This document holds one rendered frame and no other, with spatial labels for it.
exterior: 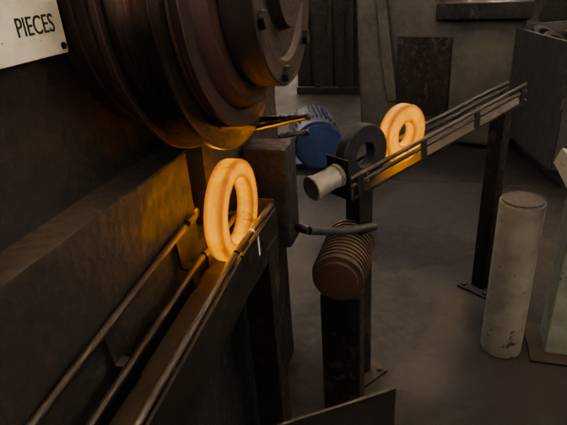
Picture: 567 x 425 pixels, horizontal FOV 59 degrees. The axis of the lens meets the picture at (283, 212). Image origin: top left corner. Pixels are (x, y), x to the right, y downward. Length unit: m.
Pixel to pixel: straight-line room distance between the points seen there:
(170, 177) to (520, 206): 0.98
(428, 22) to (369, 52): 0.42
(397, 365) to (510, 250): 0.49
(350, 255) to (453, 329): 0.74
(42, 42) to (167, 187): 0.28
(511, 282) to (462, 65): 2.05
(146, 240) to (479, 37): 2.85
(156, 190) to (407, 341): 1.18
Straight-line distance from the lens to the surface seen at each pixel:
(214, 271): 0.91
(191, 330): 0.73
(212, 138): 0.73
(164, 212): 0.81
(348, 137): 1.22
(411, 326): 1.83
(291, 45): 0.83
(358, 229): 1.22
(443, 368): 1.69
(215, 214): 0.82
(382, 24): 3.50
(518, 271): 1.58
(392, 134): 1.33
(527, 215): 1.49
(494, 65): 3.39
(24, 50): 0.64
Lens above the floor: 1.14
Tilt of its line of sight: 26 degrees down
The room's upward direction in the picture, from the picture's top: 4 degrees counter-clockwise
